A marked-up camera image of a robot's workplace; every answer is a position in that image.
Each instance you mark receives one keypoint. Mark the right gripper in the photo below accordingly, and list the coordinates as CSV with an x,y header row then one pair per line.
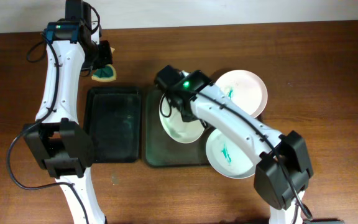
x,y
188,116

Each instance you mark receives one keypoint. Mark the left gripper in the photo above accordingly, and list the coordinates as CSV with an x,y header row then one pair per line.
x,y
106,45

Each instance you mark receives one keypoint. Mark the green yellow sponge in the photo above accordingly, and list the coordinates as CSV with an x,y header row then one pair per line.
x,y
102,68

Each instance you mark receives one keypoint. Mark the white plate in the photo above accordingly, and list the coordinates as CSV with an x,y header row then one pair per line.
x,y
227,158
245,89
175,127

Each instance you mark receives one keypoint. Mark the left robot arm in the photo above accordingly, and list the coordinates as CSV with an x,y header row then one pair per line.
x,y
56,140

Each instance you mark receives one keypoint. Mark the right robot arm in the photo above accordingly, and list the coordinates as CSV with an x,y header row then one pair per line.
x,y
282,166

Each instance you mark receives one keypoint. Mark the small black tray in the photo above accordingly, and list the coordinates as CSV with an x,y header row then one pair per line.
x,y
113,121

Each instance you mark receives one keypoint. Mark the large grey tray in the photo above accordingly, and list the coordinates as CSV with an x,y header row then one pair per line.
x,y
159,149

